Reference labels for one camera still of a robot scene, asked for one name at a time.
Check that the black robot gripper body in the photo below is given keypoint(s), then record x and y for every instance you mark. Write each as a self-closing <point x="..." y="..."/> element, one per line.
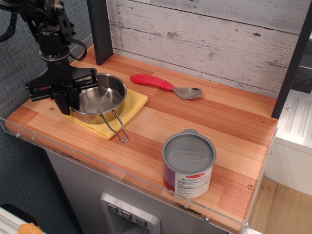
<point x="61" y="77"/>

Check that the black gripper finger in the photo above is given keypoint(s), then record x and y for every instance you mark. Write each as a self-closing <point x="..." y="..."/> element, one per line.
<point x="73" y="99"/>
<point x="61" y="102"/>

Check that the small stainless steel pot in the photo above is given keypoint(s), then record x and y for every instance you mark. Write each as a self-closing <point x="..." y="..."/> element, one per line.
<point x="103" y="103"/>

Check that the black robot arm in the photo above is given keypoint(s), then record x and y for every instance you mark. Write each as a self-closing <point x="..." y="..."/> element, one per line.
<point x="53" y="31"/>

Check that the clear acrylic table guard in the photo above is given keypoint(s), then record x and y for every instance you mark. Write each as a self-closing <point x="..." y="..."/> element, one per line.
<point x="237" y="122"/>

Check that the yellow folded cloth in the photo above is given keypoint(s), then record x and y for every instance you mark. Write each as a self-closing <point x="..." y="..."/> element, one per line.
<point x="134" y="101"/>

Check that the grey toy fridge cabinet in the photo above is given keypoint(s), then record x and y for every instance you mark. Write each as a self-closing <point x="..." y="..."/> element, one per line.
<point x="84" y="187"/>

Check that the toy food can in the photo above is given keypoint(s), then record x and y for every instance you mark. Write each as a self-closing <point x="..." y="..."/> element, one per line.
<point x="188" y="160"/>

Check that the orange plush object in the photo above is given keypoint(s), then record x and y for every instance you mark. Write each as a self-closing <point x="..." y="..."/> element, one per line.
<point x="29" y="228"/>

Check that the white side cabinet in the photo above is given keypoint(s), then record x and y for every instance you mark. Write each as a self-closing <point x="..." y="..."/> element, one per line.
<point x="290" y="159"/>

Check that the black left vertical post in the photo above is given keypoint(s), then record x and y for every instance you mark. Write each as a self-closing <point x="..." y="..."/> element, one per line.
<point x="100" y="27"/>

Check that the black vertical post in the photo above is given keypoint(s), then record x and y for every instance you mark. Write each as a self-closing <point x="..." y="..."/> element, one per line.
<point x="294" y="64"/>
<point x="100" y="27"/>

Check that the red-handled metal spoon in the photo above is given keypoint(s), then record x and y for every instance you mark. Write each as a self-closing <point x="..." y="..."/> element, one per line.
<point x="183" y="92"/>

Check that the black right vertical post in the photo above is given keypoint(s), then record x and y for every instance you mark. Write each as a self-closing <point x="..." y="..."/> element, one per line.
<point x="294" y="64"/>

